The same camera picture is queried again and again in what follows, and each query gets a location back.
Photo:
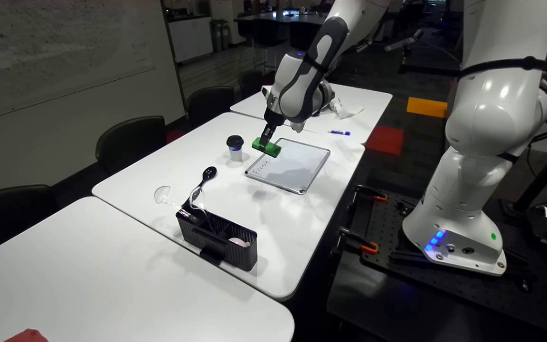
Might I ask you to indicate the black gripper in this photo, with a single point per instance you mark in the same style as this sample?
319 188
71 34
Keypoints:
272 121

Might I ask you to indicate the green duster block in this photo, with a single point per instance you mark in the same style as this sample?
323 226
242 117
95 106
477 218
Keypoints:
266 148

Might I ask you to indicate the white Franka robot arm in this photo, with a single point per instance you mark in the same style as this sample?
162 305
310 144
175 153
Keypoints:
494 115

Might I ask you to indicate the small framed whiteboard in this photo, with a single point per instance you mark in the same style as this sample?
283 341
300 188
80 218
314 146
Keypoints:
289 169

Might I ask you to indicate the small cup with dark lid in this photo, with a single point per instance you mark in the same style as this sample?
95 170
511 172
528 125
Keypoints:
234 148

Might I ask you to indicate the black office chair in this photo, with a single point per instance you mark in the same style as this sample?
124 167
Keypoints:
8 212
211 104
130 142

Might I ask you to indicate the black ladle spoon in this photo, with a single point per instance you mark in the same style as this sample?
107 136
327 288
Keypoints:
207 174

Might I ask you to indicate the blue marker pen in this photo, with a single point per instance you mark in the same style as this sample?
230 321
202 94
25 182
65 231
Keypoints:
340 134

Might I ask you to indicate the white crumpled cloth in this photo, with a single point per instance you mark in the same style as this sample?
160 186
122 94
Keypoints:
348 112

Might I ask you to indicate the black organizer box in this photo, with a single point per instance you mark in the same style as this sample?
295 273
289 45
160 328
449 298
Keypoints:
217 239

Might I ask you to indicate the clear glass dish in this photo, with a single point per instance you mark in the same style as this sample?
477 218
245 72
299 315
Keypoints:
162 193

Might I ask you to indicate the white background cabinet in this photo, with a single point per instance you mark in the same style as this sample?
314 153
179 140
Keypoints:
190 39

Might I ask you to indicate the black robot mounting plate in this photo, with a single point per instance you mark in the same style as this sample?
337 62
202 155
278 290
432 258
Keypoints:
413 298

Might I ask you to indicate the red block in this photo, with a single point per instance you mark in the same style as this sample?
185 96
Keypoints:
27 338

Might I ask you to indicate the large wall whiteboard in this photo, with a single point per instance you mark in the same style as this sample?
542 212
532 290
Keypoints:
52 51

